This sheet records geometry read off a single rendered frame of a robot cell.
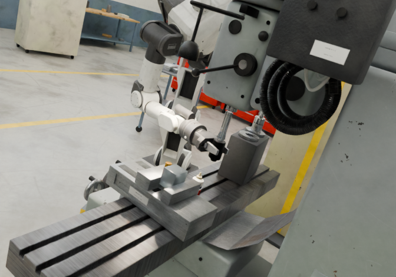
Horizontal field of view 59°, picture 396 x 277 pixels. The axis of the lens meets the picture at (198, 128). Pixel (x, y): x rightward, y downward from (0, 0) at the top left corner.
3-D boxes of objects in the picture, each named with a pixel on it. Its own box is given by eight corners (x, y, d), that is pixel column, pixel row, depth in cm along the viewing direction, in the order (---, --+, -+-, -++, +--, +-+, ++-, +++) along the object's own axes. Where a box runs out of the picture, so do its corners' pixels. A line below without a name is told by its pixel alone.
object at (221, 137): (217, 141, 125) (227, 112, 122) (214, 138, 128) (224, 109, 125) (225, 142, 126) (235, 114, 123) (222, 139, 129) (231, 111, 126)
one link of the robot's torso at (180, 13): (151, 36, 179) (139, -9, 145) (203, -1, 185) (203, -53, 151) (188, 78, 173) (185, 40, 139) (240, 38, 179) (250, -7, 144)
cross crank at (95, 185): (75, 199, 166) (80, 177, 162) (95, 193, 176) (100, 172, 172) (98, 217, 158) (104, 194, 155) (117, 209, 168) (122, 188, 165)
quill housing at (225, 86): (196, 93, 118) (226, -5, 109) (225, 92, 135) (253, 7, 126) (244, 115, 109) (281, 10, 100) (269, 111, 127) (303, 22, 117)
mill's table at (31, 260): (4, 266, 84) (9, 238, 82) (236, 166, 188) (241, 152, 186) (64, 330, 73) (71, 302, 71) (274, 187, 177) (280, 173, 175)
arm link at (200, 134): (203, 133, 124) (182, 119, 132) (195, 157, 127) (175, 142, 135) (227, 133, 133) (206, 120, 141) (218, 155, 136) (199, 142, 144)
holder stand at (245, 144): (217, 174, 151) (231, 131, 145) (233, 161, 171) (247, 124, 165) (242, 185, 147) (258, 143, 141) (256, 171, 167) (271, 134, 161)
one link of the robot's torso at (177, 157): (158, 157, 228) (171, 95, 200) (187, 168, 225) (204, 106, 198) (149, 172, 215) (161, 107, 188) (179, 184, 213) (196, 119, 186)
